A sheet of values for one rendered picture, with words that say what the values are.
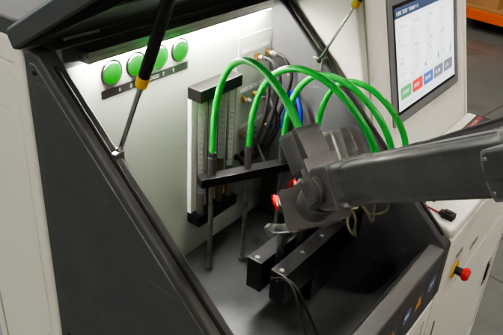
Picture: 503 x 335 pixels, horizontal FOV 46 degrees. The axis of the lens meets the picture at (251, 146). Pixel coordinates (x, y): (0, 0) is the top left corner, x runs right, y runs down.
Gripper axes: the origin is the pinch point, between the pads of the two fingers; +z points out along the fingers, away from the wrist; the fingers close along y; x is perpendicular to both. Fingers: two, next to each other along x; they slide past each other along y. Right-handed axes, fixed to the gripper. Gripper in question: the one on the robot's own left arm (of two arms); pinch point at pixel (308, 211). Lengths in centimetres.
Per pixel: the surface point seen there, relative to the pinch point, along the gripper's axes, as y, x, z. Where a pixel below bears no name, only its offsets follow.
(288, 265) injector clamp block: 3.6, 7.6, 27.2
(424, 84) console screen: -49, -33, 59
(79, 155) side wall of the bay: 35.2, -16.9, -4.9
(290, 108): -0.2, -16.3, -7.7
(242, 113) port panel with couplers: 5, -32, 42
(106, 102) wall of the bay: 31.1, -29.0, 5.6
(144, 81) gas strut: 20.8, -21.2, -20.2
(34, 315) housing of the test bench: 62, 5, 40
